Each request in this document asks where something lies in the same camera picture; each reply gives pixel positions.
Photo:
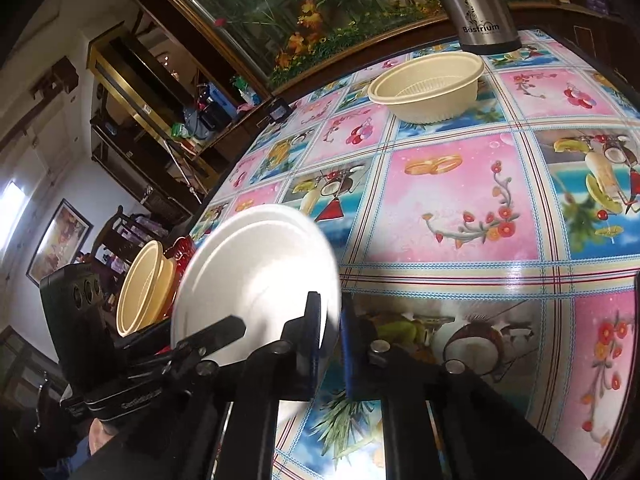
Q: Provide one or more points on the large beige ribbed bowl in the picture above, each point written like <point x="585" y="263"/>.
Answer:
<point x="425" y="102"/>

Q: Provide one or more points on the red scalloped plastic plate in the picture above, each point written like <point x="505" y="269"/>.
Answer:
<point x="182" y="252"/>

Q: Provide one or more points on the colourful printed tablecloth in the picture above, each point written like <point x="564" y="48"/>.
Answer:
<point x="450" y="195"/>

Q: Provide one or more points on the small beige ribbed bowl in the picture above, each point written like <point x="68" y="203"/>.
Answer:
<point x="137" y="295"/>

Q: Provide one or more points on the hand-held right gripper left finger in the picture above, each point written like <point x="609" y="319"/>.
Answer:
<point x="312" y="345"/>

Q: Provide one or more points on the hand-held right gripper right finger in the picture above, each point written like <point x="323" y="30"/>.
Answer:
<point x="355" y="360"/>

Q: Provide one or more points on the white foam bowl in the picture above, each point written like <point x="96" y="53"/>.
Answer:
<point x="250" y="270"/>

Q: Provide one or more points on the aquarium with artificial plants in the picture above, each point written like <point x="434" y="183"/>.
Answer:
<point x="300" y="10"/>

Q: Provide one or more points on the dark wooden shelf cabinet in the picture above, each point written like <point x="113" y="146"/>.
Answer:
<point x="130" y="75"/>

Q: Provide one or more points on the stainless steel thermos jug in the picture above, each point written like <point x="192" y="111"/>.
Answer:
<point x="480" y="5"/>

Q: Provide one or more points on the wooden chair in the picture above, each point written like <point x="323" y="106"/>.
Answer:
<point x="117" y="220"/>

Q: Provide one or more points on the small black device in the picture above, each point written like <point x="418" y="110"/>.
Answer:
<point x="275" y="112"/>

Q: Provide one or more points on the framed wall picture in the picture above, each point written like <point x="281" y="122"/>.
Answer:
<point x="60" y="240"/>

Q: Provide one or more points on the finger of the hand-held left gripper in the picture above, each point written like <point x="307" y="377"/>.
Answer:
<point x="215" y="332"/>

